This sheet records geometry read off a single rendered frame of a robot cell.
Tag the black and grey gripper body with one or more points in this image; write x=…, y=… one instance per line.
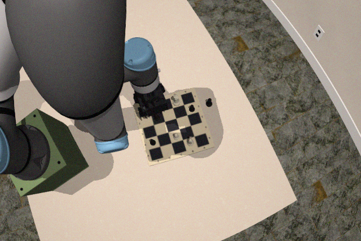
x=154, y=102

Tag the cream and black chessboard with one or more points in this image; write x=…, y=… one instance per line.
x=177, y=119

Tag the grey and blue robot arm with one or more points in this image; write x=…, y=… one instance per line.
x=73, y=53

